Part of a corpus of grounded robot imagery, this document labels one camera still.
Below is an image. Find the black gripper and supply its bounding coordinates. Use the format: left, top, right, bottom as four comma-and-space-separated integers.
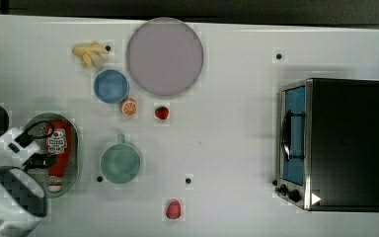
24, 153, 56, 171

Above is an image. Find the red ketchup bottle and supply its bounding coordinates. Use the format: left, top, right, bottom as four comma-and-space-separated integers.
45, 119, 71, 193

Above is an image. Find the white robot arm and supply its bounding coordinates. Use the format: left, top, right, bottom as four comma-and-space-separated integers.
0, 127, 47, 237

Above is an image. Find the green oval strainer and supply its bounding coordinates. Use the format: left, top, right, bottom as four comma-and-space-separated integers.
26, 113, 80, 198

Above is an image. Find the green mug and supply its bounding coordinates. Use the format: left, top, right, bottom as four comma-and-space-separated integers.
100, 134, 142, 184

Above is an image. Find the blue bowl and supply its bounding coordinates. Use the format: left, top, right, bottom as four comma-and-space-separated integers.
94, 69, 129, 104

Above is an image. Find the orange slice toy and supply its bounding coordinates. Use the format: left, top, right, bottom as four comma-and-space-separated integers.
120, 98, 138, 116

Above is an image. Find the yellow banana peel toy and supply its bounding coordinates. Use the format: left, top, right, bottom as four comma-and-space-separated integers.
72, 41, 110, 68

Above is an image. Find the small red strawberry toy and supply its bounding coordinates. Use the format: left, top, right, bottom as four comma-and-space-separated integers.
155, 107, 170, 120

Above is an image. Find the large red strawberry toy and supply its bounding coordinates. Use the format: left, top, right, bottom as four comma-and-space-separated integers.
166, 199, 182, 219

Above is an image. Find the purple round plate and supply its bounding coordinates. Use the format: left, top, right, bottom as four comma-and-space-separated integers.
126, 18, 204, 96

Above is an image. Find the black toaster oven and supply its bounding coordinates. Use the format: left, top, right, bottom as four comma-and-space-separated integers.
272, 78, 379, 212

